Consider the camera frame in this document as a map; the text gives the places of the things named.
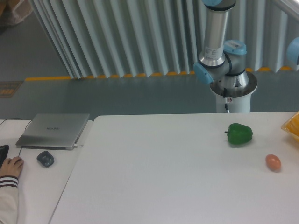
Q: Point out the brown egg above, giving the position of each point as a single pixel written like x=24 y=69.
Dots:
x=273 y=162

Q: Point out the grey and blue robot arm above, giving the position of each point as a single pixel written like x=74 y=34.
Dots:
x=222 y=58

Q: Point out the person's hand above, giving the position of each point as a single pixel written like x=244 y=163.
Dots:
x=12 y=167

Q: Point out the dark grey small device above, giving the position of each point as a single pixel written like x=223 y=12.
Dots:
x=45 y=159

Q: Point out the white striped sleeve forearm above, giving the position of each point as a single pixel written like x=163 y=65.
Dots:
x=9 y=199

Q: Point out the yellow plastic tray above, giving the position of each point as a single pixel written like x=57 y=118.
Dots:
x=291 y=126

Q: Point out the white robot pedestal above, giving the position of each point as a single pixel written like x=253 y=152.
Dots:
x=233 y=93

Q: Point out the silver closed laptop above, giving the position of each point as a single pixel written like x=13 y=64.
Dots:
x=53 y=131

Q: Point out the white corrugated folding partition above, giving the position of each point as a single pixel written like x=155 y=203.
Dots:
x=120 y=37

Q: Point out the green bell pepper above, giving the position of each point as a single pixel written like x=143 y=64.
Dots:
x=238 y=134

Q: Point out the black keyboard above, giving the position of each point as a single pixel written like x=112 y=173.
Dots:
x=3 y=153

